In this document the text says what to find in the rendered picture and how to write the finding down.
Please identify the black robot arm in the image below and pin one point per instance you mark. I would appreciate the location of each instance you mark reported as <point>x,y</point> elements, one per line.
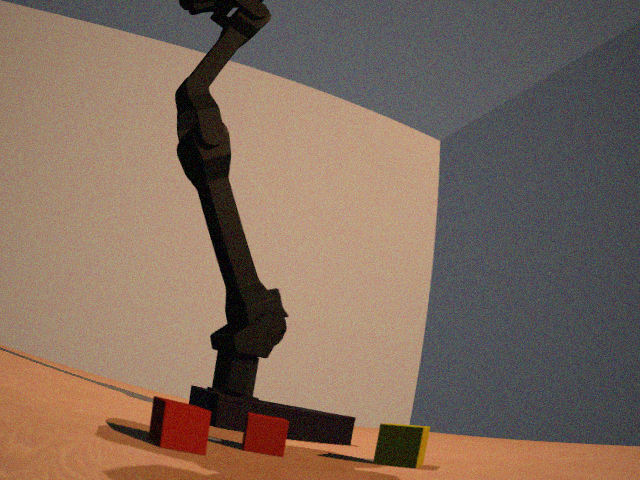
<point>255,315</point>

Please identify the red cube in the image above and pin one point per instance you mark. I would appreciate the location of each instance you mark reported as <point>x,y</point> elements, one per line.
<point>265,434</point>
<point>179,426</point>

